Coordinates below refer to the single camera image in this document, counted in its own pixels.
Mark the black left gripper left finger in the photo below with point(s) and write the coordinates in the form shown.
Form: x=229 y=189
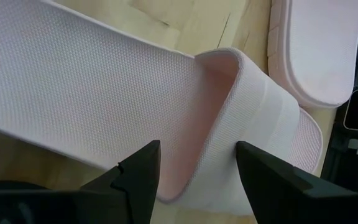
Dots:
x=135 y=186

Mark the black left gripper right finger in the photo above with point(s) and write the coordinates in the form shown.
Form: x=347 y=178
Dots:
x=275 y=193

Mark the pink slide sandal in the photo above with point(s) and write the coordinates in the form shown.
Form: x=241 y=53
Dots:
x=319 y=46
x=73 y=77

